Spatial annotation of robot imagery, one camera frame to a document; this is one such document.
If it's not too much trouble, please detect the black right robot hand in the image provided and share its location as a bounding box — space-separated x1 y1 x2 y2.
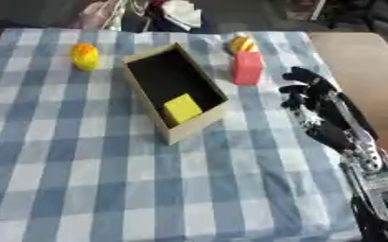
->
278 66 383 173

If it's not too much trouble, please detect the tan cardboard box black inside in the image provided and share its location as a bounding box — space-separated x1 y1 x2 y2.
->
119 42 231 147

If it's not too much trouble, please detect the pink rectangular block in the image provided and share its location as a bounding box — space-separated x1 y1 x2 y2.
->
232 50 266 86

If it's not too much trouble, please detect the yellow striped toy fruit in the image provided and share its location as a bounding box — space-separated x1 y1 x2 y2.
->
225 36 259 55

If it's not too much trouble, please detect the yellow cube block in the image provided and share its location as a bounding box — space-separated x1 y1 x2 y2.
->
162 93 204 126

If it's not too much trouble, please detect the white crumpled cloth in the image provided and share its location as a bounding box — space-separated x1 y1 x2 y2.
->
161 0 204 32

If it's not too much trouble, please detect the pale plastic bag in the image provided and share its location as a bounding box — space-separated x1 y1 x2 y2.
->
69 1 130 32

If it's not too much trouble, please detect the yellow orange toy fruit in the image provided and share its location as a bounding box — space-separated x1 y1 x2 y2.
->
69 43 101 73

